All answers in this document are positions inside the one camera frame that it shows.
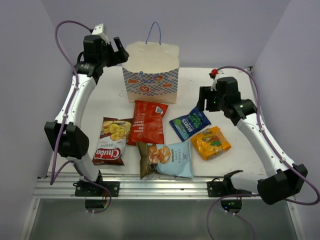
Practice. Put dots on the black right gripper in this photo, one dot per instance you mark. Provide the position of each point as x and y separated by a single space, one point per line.
206 93

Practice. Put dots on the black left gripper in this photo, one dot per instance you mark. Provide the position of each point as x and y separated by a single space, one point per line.
118 56

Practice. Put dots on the blue checkered paper bag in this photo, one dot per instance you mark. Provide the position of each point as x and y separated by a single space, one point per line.
151 73

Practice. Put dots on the blue Burts snack bag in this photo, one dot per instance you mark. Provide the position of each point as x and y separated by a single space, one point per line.
187 125

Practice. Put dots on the yellow snack bag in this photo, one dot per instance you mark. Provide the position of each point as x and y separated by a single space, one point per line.
210 143

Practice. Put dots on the red Lerna snack bag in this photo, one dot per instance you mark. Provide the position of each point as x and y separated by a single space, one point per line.
147 125

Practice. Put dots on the light blue cassava chips bag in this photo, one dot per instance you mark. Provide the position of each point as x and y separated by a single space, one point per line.
166 159

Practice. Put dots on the Chuba cassava chips bag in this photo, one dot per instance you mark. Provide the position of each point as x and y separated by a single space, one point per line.
112 141

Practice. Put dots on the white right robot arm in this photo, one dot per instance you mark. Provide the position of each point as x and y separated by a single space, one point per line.
283 177

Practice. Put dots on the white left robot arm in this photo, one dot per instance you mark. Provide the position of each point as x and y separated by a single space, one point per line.
64 133

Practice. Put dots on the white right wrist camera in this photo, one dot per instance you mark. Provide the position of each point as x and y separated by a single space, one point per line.
215 74

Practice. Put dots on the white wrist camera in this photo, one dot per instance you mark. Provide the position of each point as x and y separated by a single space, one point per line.
215 74
98 29

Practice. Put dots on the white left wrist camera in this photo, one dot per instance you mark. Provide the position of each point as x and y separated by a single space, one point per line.
98 29

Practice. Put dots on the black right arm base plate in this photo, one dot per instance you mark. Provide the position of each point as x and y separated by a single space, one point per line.
219 187

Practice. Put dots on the aluminium mounting rail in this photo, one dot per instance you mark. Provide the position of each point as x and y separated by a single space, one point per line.
131 187

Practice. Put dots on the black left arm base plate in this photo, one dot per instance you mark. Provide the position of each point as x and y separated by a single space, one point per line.
86 189

